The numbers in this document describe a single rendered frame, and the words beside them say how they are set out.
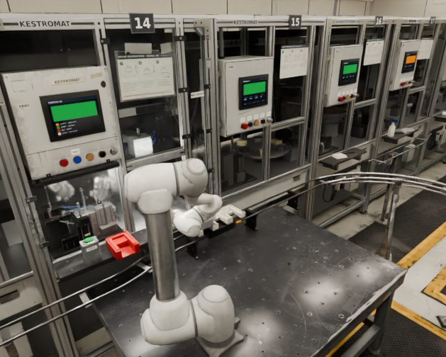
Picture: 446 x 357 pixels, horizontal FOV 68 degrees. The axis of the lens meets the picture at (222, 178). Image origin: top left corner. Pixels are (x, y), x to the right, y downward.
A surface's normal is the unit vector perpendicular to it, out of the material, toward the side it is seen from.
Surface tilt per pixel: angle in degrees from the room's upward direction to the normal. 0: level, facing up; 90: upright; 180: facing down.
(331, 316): 0
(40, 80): 90
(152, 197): 83
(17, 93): 90
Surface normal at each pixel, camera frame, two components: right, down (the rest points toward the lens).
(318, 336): -0.02, -0.91
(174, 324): 0.27, 0.13
